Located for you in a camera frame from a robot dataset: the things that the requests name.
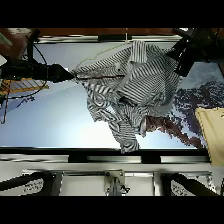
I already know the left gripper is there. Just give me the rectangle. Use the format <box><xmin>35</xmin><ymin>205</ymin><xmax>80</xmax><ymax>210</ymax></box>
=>
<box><xmin>46</xmin><ymin>63</ymin><xmax>76</xmax><ymax>84</ymax></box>

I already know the pale yellow garment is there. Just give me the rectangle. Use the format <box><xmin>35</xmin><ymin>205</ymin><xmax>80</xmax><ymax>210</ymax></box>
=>
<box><xmin>194</xmin><ymin>106</ymin><xmax>224</xmax><ymax>168</ymax></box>

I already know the silver frame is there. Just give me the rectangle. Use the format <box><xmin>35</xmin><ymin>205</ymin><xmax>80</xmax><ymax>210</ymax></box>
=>
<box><xmin>0</xmin><ymin>152</ymin><xmax>224</xmax><ymax>196</ymax></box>

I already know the brown clothes hanger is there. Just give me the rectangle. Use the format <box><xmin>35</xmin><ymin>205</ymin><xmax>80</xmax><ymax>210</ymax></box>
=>
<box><xmin>73</xmin><ymin>31</ymin><xmax>130</xmax><ymax>81</ymax></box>

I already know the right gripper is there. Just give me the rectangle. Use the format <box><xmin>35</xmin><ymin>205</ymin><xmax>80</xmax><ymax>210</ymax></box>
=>
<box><xmin>166</xmin><ymin>38</ymin><xmax>196</xmax><ymax>78</ymax></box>

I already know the black white striped shirt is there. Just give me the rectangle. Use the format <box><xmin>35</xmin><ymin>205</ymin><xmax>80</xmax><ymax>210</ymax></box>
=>
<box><xmin>74</xmin><ymin>39</ymin><xmax>183</xmax><ymax>155</ymax></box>

